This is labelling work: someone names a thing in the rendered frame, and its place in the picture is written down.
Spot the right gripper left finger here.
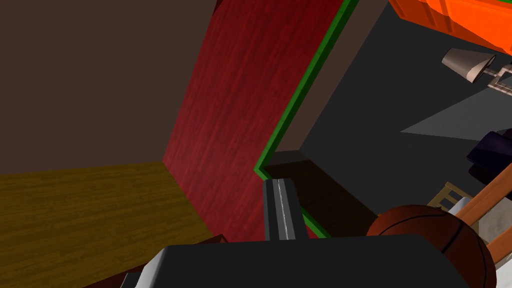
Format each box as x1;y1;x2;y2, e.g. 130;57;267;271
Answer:
263;178;285;242

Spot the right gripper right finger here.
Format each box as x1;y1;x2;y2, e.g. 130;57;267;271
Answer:
279;178;299;241

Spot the dark red door leaf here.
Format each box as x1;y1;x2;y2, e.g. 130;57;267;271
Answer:
161;0;361;243

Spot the brown basketball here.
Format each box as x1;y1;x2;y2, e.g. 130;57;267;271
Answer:
365;203;498;288

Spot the pale wooden chair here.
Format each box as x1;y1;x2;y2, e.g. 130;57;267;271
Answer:
427;181;474;213

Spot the dark purple cushion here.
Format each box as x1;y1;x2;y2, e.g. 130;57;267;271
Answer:
466;128;512;187

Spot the brown wooden bed frame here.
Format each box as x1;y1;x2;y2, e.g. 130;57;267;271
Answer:
455;163;512;266

